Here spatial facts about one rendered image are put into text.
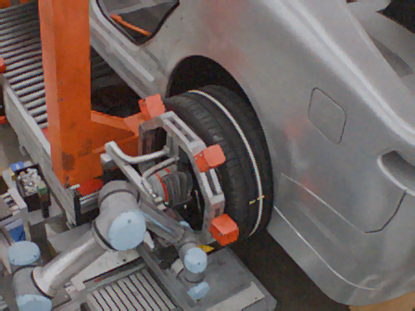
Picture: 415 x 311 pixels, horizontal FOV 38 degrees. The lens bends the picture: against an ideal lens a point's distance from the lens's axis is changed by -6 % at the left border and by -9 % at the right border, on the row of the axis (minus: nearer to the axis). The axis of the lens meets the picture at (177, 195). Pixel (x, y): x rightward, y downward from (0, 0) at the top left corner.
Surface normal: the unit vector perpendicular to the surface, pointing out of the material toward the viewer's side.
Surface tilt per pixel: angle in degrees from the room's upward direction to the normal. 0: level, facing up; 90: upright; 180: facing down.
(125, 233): 85
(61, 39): 90
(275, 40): 81
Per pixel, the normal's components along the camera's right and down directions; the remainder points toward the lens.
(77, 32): 0.53, 0.62
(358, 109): -0.82, 0.23
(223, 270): 0.05, -0.70
